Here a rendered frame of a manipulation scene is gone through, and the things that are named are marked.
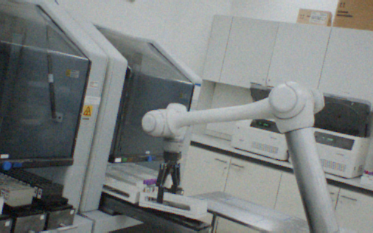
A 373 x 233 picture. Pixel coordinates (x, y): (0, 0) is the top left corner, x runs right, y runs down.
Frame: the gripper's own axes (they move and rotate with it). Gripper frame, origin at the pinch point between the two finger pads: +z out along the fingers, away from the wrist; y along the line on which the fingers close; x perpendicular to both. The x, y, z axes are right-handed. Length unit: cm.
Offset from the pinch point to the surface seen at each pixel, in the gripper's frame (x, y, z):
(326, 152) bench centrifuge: -13, 230, -18
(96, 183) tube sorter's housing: 29.6, -12.9, -1.6
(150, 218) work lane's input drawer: 2.6, -6.9, 9.3
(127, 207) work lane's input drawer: 15.9, -6.9, 7.1
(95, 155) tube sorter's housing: 28.4, -17.6, -14.6
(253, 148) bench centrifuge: 54, 229, -12
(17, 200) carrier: 28, -57, 1
